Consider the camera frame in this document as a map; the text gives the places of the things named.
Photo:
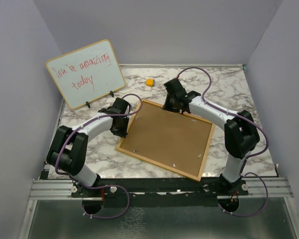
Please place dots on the aluminium extrusion rail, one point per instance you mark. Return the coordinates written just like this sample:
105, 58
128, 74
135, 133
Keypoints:
51, 190

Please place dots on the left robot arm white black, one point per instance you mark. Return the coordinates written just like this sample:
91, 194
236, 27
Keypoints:
71, 145

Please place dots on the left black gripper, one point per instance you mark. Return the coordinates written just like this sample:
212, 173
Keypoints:
122, 133

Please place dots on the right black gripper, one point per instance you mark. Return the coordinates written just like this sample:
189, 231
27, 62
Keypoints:
167, 107

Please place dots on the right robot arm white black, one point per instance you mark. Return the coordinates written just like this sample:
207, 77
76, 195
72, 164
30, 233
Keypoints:
241, 135

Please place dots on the yellow picture frame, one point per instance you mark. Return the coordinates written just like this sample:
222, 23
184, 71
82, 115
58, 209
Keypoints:
172, 141

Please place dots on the yellow grey eraser block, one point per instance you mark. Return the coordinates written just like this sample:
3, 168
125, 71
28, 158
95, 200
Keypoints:
150, 82

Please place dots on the small whiteboard yellow rim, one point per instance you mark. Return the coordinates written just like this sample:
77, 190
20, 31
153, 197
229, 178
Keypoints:
86, 74

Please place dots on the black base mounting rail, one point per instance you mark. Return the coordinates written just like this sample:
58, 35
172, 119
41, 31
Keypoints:
160, 192

